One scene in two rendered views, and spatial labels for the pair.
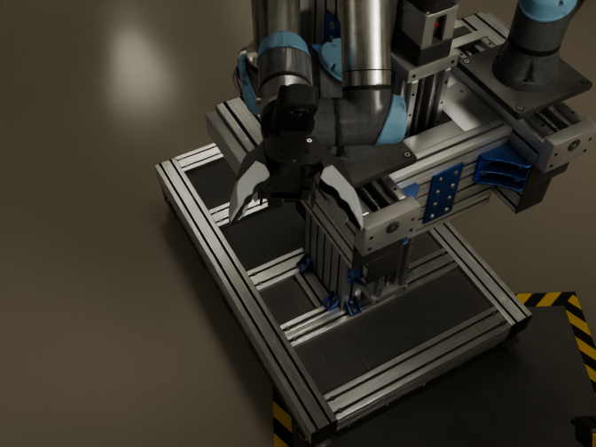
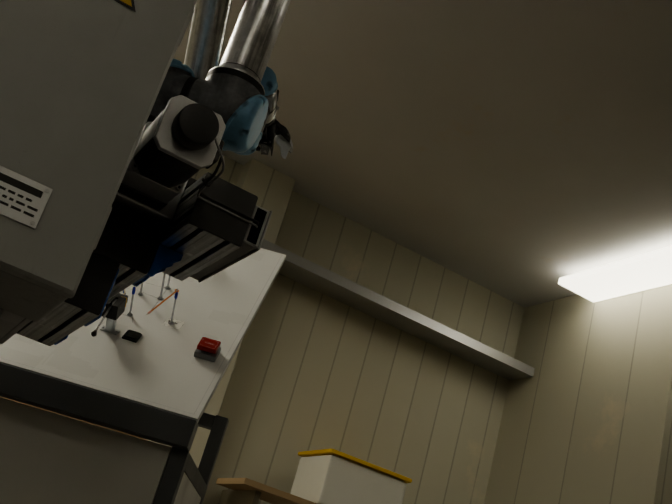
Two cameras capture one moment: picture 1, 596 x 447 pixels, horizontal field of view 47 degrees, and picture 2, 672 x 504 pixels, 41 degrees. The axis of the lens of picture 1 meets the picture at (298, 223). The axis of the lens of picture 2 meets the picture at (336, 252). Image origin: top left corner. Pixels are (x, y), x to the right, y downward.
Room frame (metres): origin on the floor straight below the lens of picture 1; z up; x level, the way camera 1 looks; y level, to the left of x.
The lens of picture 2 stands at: (2.54, 0.47, 0.51)
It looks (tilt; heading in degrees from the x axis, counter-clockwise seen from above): 22 degrees up; 186
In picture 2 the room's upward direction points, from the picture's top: 17 degrees clockwise
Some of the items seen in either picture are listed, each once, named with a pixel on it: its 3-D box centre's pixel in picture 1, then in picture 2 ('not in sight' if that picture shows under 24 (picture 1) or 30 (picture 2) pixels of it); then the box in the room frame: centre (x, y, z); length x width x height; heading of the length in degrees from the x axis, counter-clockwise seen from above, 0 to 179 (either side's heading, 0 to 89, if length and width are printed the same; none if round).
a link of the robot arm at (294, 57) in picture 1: (284, 73); (259, 91); (0.79, 0.02, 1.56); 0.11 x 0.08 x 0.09; 3
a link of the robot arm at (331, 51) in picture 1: (345, 80); (158, 97); (1.06, -0.09, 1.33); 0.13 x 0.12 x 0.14; 93
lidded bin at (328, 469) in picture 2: not in sight; (347, 490); (-2.60, 0.39, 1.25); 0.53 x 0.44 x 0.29; 119
